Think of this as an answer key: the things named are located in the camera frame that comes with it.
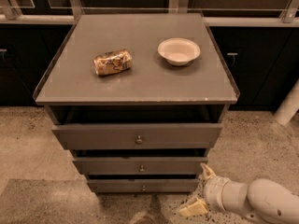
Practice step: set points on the white cylindrical robot base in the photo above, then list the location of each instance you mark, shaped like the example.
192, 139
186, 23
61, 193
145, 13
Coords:
289, 106

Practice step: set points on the crushed orange soda can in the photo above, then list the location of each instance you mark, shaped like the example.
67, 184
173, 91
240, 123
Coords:
113, 62

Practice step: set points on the grey top drawer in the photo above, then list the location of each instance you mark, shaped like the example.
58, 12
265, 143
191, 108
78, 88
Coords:
137, 136

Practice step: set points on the grey bottom drawer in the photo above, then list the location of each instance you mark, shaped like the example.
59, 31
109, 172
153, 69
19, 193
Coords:
143, 185

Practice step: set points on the white paper bowl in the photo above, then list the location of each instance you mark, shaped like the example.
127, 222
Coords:
179, 51

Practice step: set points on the grey drawer cabinet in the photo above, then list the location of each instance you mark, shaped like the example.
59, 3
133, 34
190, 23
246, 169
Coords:
152, 91

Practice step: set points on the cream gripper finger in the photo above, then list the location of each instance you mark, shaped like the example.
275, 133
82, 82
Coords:
193, 207
208, 173

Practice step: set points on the grey drawer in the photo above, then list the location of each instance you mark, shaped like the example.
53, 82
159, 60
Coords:
140, 165
143, 185
137, 136

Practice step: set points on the dark background cabinets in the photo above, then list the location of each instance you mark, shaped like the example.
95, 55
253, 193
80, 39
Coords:
263, 61

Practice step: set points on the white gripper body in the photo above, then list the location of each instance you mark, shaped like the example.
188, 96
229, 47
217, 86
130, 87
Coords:
215, 190

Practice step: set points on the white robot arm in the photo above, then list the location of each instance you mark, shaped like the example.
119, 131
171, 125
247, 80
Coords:
262, 201

